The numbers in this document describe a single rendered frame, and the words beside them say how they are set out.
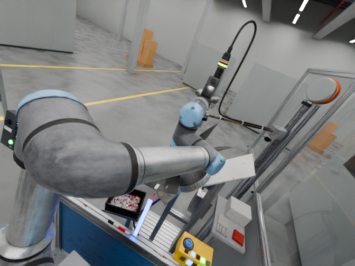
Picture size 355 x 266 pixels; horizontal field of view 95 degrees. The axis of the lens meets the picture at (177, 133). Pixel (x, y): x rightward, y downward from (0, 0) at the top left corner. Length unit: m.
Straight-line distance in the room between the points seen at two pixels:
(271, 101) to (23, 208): 6.24
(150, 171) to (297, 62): 12.86
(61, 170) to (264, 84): 6.18
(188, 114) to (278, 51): 12.56
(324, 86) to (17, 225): 1.45
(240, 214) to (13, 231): 1.21
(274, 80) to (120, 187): 6.14
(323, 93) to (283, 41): 11.83
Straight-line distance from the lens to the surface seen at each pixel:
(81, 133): 0.28
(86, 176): 0.27
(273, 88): 6.29
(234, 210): 1.38
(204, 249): 0.95
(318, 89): 1.34
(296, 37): 13.15
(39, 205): 0.49
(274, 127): 1.27
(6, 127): 1.18
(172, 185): 0.92
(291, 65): 13.01
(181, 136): 0.58
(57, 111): 0.33
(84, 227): 1.35
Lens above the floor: 1.84
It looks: 29 degrees down
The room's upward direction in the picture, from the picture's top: 24 degrees clockwise
